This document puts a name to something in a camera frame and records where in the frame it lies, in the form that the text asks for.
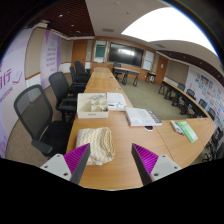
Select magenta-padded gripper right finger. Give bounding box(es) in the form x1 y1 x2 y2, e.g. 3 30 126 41
131 143 183 187

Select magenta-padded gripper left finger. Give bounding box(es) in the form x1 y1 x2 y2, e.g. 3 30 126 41
39 142 92 186

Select yellow white zigzag towel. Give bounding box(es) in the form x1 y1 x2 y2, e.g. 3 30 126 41
75 126 116 166

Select thick white book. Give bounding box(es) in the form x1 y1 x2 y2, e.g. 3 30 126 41
124 107 163 128

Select white marker pen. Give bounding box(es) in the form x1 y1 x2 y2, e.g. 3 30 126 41
169 119 185 137

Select white compartment box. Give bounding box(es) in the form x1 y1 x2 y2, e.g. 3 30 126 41
76 92 110 120

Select green pamphlet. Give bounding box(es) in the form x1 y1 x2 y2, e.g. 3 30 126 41
175 120 199 144

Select black mesh office chair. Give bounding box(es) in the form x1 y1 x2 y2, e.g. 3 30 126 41
13 84 74 159
48 71 78 122

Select white printed paper sheets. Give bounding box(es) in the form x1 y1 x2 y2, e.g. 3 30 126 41
105 91 128 112

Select long curved side table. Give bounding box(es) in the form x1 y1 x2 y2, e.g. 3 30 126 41
157 79 209 119

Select group of black side chairs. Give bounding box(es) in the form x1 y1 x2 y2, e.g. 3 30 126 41
171 82 224 161

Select row of black office chairs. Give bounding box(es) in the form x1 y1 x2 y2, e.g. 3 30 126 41
68 60 92 94

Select small wooden side table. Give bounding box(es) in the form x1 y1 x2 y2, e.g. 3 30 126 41
145 71 157 84

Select wooden front desk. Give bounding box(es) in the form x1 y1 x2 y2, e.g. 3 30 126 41
112 66 141 88

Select brown wooden door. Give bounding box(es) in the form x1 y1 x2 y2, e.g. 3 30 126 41
71 39 89 69
153 54 169 85

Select large ceiling light panel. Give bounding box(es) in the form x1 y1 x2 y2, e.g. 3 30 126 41
120 7 218 56

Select colourful wall poster board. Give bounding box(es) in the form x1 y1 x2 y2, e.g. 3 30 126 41
184 64 224 131

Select white wall board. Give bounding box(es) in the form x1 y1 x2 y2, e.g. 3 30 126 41
142 49 156 72

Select large white purple wall banner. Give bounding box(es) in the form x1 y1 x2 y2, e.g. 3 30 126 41
0 28 34 158

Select large black wall screen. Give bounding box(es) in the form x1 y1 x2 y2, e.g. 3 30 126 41
107 41 145 68

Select green wall board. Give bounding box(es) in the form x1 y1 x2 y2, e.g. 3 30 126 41
93 39 108 64

